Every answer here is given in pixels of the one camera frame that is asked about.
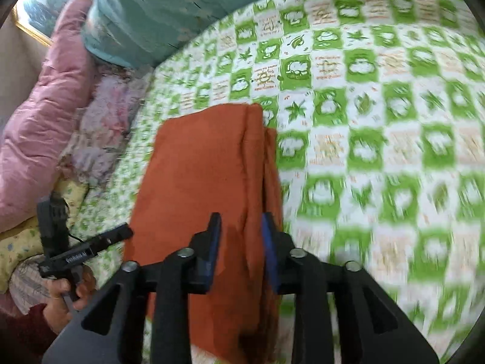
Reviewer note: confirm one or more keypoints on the person's left hand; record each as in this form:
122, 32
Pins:
72, 303

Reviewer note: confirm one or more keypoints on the grey plaid cloth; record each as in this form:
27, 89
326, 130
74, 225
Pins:
24, 282

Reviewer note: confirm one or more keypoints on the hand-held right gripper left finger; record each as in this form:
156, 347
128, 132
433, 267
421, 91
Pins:
213, 242

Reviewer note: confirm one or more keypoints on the pink quilt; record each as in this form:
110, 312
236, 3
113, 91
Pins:
41, 132

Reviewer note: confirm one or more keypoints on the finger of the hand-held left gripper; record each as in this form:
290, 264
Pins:
111, 236

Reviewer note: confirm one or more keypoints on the yellow floral pillow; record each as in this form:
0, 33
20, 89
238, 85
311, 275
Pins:
22, 242

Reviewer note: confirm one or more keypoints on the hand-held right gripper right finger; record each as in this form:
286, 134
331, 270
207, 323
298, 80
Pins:
270, 250

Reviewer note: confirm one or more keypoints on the person's left forearm red sleeve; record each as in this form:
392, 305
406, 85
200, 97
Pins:
22, 333

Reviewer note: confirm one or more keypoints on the teal floral quilt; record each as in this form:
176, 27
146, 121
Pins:
151, 15

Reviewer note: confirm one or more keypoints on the purple floral blanket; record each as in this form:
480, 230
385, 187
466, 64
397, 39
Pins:
102, 129

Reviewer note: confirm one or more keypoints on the gold framed picture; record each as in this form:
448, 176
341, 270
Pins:
41, 7

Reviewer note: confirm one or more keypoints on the orange knit sweater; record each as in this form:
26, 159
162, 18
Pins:
204, 197

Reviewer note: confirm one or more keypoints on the green checkered bed sheet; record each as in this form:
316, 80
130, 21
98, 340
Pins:
360, 140

